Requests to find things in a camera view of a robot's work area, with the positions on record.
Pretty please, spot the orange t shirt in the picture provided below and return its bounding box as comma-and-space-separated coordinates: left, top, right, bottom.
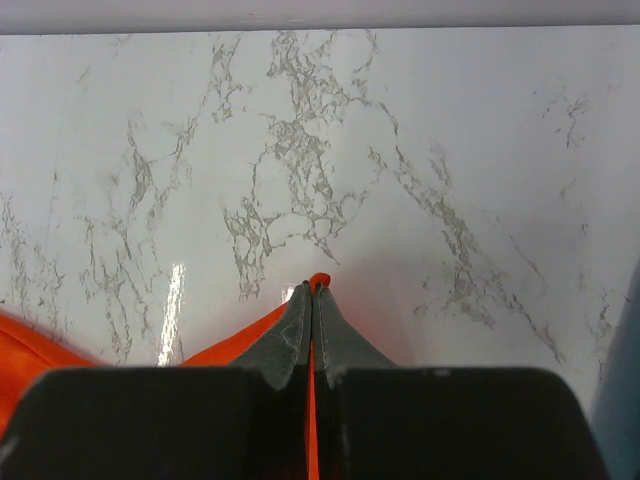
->
0, 272, 334, 480

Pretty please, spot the grey blue folded t shirt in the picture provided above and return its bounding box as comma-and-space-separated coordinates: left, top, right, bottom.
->
592, 270, 639, 479

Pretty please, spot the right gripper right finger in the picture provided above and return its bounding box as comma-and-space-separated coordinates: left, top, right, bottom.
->
312, 285, 607, 479

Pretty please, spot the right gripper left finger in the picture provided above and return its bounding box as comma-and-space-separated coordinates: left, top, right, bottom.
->
0, 282, 314, 480

